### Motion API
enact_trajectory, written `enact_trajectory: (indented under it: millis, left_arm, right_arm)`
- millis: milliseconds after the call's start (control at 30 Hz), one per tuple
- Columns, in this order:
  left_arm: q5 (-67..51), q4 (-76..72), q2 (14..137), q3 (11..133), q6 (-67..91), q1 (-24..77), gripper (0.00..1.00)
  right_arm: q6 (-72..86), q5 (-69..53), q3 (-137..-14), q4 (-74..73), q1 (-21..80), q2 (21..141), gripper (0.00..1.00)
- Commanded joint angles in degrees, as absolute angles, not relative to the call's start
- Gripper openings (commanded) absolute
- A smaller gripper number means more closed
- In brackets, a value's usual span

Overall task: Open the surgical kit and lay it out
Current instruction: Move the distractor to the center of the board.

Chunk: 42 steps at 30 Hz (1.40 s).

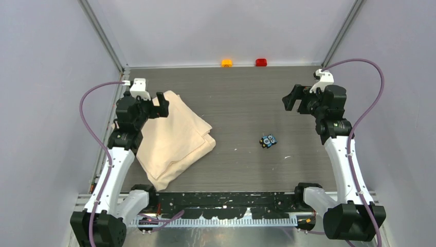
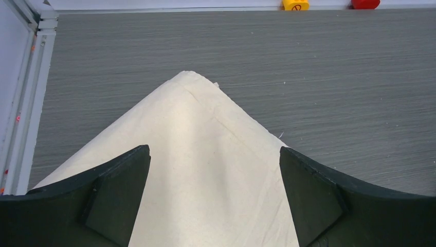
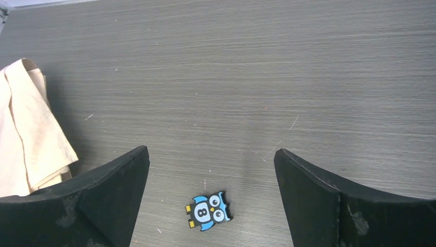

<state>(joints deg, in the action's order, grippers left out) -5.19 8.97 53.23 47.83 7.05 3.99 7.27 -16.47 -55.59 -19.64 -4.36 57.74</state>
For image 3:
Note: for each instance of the blue owl number tag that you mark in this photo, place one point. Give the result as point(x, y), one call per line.
point(207, 211)

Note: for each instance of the cream cloth wrap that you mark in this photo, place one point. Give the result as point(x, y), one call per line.
point(35, 153)

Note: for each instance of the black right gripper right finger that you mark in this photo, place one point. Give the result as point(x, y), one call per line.
point(325, 209)

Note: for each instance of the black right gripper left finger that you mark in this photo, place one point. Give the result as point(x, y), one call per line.
point(96, 208)

